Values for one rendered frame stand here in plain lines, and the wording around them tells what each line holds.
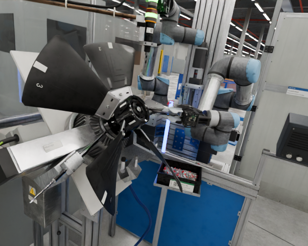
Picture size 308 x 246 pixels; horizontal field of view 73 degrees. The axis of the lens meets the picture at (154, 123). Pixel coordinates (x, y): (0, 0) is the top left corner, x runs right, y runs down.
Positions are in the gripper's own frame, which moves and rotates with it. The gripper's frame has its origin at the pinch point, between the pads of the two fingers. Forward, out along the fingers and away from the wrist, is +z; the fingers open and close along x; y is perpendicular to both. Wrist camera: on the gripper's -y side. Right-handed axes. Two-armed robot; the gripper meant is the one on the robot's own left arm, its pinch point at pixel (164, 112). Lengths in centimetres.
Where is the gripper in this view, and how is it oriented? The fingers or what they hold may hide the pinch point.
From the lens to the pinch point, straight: 94.4
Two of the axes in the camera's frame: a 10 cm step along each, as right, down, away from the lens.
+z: -9.8, -0.8, -1.9
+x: -1.5, 9.1, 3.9
